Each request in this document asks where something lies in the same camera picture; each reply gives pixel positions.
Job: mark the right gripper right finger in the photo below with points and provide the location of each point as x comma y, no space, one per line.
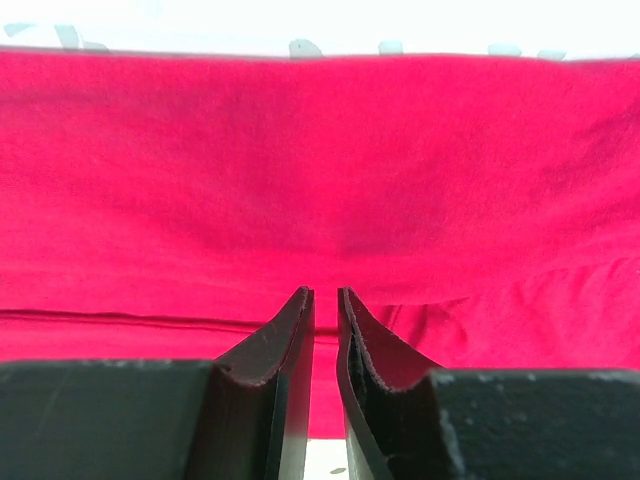
407,417

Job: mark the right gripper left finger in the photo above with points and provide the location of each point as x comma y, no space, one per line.
243,415

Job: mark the pink red t-shirt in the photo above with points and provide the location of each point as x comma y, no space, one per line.
486,209

